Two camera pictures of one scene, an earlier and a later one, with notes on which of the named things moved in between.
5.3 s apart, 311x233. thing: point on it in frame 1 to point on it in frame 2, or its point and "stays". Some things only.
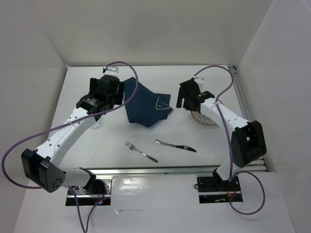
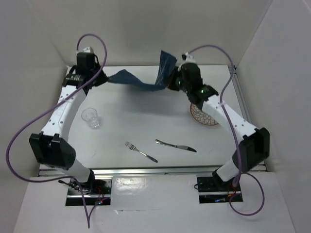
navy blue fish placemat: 146,108 to 166,61
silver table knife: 182,147 stays
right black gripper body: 186,105 to 176,83
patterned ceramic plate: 202,119 stays
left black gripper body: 117,97 to 100,79
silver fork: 132,147 stays
